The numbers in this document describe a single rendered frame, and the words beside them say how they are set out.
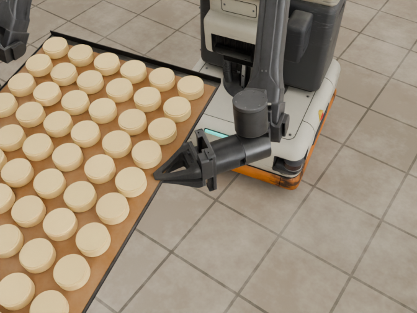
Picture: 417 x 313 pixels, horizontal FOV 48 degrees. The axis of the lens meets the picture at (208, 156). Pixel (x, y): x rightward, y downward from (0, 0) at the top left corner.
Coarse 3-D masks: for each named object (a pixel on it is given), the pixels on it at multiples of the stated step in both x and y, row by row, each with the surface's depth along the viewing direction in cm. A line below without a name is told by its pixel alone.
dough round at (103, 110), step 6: (96, 102) 87; (102, 102) 87; (108, 102) 87; (114, 102) 87; (90, 108) 86; (96, 108) 86; (102, 108) 86; (108, 108) 86; (114, 108) 86; (90, 114) 86; (96, 114) 85; (102, 114) 85; (108, 114) 85; (114, 114) 86; (96, 120) 86; (102, 120) 86; (108, 120) 86
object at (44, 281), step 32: (32, 96) 92; (96, 96) 91; (0, 128) 87; (32, 128) 87; (128, 160) 81; (32, 192) 78; (64, 192) 78; (96, 192) 78; (0, 224) 75; (128, 224) 74; (96, 256) 71
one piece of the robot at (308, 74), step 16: (208, 0) 185; (304, 0) 169; (320, 0) 165; (336, 0) 164; (320, 16) 170; (336, 16) 172; (320, 32) 174; (336, 32) 189; (320, 48) 179; (224, 64) 195; (288, 64) 190; (304, 64) 187; (320, 64) 184; (240, 80) 201; (288, 80) 196; (304, 80) 192; (320, 80) 191
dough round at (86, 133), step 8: (88, 120) 84; (72, 128) 84; (80, 128) 84; (88, 128) 83; (96, 128) 83; (72, 136) 83; (80, 136) 82; (88, 136) 82; (96, 136) 83; (80, 144) 83; (88, 144) 83
